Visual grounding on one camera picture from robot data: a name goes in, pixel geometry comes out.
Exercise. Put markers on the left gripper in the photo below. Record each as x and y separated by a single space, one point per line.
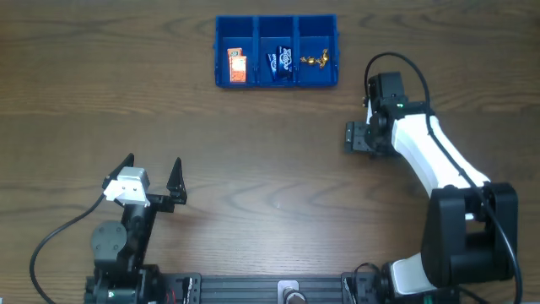
162 203

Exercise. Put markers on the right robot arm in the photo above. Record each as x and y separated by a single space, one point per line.
422 148

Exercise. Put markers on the blue tray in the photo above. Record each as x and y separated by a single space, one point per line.
276 29

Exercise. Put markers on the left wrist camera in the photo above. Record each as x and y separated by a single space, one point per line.
128 186

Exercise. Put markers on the mounting rail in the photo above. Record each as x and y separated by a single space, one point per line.
244 289

